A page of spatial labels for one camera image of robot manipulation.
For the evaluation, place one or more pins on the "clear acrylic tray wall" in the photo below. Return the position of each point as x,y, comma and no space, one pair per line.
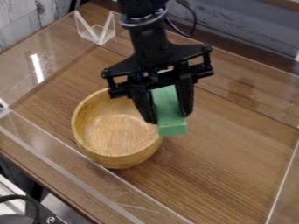
93,189

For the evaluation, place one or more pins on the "clear acrylic corner bracket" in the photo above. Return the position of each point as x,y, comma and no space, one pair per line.
99,34

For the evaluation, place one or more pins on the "green rectangular block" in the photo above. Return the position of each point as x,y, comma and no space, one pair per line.
171,121

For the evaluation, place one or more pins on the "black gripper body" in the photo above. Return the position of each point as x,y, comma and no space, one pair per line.
159,61

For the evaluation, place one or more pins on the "brown wooden bowl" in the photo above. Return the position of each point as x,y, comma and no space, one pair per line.
111,132

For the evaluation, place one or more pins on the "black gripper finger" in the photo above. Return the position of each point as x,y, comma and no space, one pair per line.
145,104
185,91

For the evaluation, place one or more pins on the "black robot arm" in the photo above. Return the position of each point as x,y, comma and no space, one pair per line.
139,8

